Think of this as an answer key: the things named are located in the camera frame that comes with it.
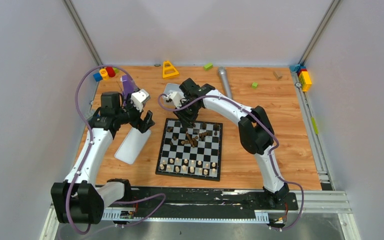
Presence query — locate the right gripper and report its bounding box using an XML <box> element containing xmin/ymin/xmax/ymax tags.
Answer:
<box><xmin>173</xmin><ymin>100</ymin><xmax>202</xmax><ymax>129</ymax></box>

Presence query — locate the black white chessboard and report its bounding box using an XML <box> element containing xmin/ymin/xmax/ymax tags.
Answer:
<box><xmin>155</xmin><ymin>118</ymin><xmax>223</xmax><ymax>182</ymax></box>

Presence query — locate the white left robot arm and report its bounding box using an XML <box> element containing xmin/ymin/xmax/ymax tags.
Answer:
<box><xmin>50</xmin><ymin>89</ymin><xmax>155</xmax><ymax>225</ymax></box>

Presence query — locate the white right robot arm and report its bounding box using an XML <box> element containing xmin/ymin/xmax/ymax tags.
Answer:
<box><xmin>164</xmin><ymin>78</ymin><xmax>289</xmax><ymax>209</ymax></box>

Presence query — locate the white box lid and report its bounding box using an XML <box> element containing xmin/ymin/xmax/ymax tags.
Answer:
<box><xmin>114</xmin><ymin>127</ymin><xmax>152</xmax><ymax>165</ymax></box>

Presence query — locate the white rectangular box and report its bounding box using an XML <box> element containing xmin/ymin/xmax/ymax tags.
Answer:
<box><xmin>163</xmin><ymin>83</ymin><xmax>183</xmax><ymax>97</ymax></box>

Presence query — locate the purple metronome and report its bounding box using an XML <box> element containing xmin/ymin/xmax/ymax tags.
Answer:
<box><xmin>120</xmin><ymin>75</ymin><xmax>139</xmax><ymax>101</ymax></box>

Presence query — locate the yellow triangular toy block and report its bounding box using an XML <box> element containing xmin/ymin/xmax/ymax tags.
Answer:
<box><xmin>162</xmin><ymin>60</ymin><xmax>180</xmax><ymax>79</ymax></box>

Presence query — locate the silver microphone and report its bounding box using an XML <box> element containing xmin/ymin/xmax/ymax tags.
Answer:
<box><xmin>217</xmin><ymin>66</ymin><xmax>233</xmax><ymax>99</ymax></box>

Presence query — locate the red cylinder block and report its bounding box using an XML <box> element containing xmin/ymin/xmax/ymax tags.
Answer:
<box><xmin>105</xmin><ymin>66</ymin><xmax>116</xmax><ymax>78</ymax></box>

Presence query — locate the yellow cylinder block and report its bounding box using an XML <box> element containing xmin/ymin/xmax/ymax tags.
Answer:
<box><xmin>99</xmin><ymin>68</ymin><xmax>110</xmax><ymax>80</ymax></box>

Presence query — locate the blue toy block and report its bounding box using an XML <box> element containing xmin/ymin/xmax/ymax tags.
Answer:
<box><xmin>93</xmin><ymin>72</ymin><xmax>103</xmax><ymax>82</ymax></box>

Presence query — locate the brown wooden block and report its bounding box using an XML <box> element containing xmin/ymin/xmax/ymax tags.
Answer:
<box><xmin>273</xmin><ymin>70</ymin><xmax>283</xmax><ymax>80</ymax></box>

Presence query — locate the stacked coloured blocks right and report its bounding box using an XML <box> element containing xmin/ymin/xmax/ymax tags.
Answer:
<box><xmin>289</xmin><ymin>64</ymin><xmax>313</xmax><ymax>92</ymax></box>

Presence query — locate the green block near wall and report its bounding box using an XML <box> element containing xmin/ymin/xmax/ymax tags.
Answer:
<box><xmin>203</xmin><ymin>62</ymin><xmax>214</xmax><ymax>71</ymax></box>

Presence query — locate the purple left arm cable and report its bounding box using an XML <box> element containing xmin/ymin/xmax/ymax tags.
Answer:
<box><xmin>64</xmin><ymin>64</ymin><xmax>166</xmax><ymax>236</ymax></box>

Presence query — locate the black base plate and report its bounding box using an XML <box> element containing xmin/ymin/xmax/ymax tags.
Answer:
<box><xmin>100</xmin><ymin>186</ymin><xmax>300</xmax><ymax>220</ymax></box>

